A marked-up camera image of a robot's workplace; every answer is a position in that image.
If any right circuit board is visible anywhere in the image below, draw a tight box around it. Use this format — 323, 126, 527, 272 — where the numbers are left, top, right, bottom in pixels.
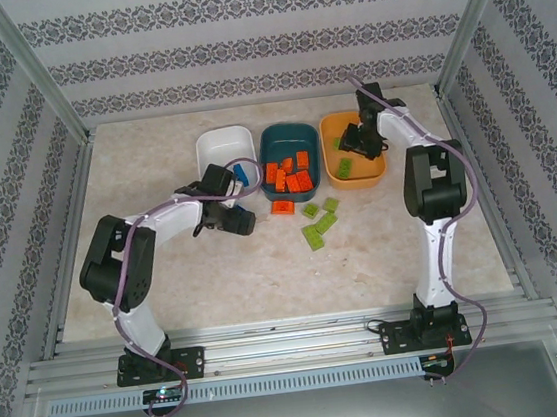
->
420, 352, 457, 372

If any aluminium side rail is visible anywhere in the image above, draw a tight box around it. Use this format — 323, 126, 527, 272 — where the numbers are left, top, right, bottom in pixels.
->
433, 80, 539, 309
16, 131, 120, 361

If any wide orange lego brick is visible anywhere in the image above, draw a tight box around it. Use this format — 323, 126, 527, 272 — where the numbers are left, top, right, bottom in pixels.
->
270, 199, 297, 218

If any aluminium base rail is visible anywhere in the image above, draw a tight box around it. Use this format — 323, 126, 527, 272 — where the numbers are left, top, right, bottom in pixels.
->
20, 287, 557, 400

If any aluminium frame post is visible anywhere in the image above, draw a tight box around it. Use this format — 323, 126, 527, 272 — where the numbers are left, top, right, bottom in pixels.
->
0, 0, 94, 151
426, 0, 531, 96

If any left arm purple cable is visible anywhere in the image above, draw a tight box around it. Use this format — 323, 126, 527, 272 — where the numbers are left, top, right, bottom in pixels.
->
96, 155, 290, 417

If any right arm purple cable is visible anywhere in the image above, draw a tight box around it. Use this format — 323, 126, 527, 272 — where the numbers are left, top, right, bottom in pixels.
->
346, 61, 500, 394

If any white plastic container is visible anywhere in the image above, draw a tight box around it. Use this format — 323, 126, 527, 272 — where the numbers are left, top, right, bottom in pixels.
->
192, 123, 262, 206

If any left black mount plate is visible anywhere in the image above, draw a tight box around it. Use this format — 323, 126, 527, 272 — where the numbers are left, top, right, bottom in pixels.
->
114, 346, 208, 388

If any blue lego brick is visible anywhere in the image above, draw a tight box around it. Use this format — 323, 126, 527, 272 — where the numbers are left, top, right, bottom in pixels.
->
231, 161, 253, 190

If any circuit board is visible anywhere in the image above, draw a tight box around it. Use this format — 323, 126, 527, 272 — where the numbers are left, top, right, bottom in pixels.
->
141, 385, 187, 406
420, 352, 457, 372

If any right aluminium frame post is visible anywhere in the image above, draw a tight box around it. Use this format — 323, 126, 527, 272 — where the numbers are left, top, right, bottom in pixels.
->
426, 0, 531, 96

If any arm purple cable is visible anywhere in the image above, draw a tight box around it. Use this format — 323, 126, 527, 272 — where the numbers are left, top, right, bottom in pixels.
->
346, 61, 500, 394
96, 155, 290, 417

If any left circuit board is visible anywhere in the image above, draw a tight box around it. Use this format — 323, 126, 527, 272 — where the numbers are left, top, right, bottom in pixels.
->
141, 385, 187, 406

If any right black mount plate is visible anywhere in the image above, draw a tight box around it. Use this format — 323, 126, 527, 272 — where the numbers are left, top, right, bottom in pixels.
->
377, 312, 474, 357

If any left aluminium side rail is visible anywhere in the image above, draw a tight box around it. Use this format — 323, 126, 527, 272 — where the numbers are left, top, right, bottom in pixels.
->
16, 131, 120, 361

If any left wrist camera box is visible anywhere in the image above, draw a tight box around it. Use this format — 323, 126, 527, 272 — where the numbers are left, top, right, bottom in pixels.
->
227, 177, 249, 199

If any slotted grey cable duct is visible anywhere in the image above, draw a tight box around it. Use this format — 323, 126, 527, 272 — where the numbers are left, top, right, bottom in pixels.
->
46, 356, 426, 417

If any teal plastic container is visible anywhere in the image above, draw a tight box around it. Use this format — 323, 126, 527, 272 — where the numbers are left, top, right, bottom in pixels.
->
254, 118, 328, 206

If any right aluminium side rail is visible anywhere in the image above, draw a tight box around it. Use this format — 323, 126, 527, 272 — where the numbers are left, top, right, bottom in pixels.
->
433, 80, 539, 309

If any left aluminium frame post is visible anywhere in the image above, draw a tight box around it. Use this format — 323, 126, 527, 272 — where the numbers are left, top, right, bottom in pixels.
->
0, 0, 94, 151

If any orange plastic container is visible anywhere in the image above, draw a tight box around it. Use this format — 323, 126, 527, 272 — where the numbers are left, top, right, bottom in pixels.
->
317, 107, 391, 194

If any black mount plate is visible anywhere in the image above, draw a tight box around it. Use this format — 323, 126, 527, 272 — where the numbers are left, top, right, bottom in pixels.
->
114, 346, 208, 388
377, 312, 474, 357

